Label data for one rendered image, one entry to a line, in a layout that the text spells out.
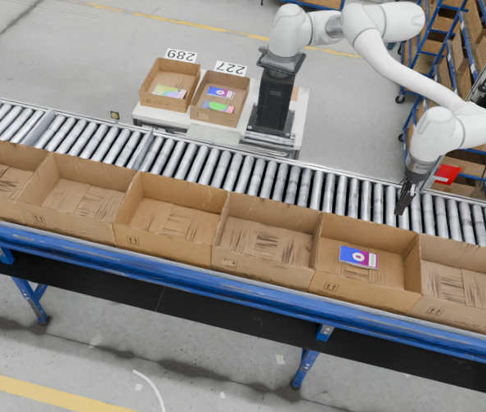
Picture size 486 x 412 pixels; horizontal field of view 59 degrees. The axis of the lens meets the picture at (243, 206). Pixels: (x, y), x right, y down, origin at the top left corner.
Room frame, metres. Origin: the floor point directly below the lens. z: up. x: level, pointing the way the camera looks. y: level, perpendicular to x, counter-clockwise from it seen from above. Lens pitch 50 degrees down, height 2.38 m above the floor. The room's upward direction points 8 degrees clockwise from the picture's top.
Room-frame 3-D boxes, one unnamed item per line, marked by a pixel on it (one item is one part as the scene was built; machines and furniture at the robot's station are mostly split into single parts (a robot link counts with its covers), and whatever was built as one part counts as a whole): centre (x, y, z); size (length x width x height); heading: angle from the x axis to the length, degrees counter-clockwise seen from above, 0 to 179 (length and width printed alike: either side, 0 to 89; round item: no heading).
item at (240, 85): (2.16, 0.22, 0.80); 0.38 x 0.28 x 0.10; 174
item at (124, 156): (1.58, 0.67, 0.72); 0.52 x 0.05 x 0.05; 174
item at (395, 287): (0.99, -0.50, 0.96); 0.39 x 0.29 x 0.17; 84
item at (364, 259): (1.06, -0.51, 0.89); 0.16 x 0.07 x 0.02; 83
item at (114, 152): (1.59, 0.74, 0.72); 0.52 x 0.05 x 0.05; 174
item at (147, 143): (1.57, 0.57, 0.76); 0.46 x 0.01 x 0.09; 174
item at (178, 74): (2.23, 0.53, 0.80); 0.38 x 0.28 x 0.10; 176
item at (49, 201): (1.12, 0.67, 0.96); 0.39 x 0.29 x 0.17; 84
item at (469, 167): (2.27, -1.37, 0.59); 0.40 x 0.30 x 0.10; 171
